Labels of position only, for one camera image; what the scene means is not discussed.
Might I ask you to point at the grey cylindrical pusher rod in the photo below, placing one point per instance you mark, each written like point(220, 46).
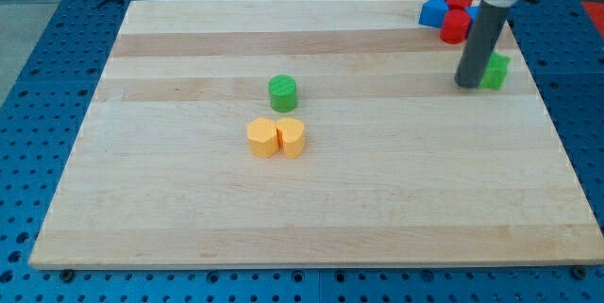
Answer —
point(480, 44)

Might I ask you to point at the green star block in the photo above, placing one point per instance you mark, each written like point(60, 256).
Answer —
point(495, 73)

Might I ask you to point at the blue block behind rod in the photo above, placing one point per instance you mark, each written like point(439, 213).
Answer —
point(472, 12)

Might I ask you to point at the red cylinder block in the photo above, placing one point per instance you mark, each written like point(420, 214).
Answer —
point(455, 27)

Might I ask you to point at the blue pentagon block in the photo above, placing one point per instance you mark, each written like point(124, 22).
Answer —
point(433, 13)

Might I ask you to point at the green cylinder block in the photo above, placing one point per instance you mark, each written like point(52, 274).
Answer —
point(283, 93)

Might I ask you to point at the yellow heart block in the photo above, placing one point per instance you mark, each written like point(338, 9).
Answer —
point(292, 137)

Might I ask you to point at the yellow pentagon block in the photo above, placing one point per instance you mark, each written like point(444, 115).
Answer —
point(262, 137)

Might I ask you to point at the wooden board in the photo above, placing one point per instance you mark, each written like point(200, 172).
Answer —
point(402, 168)

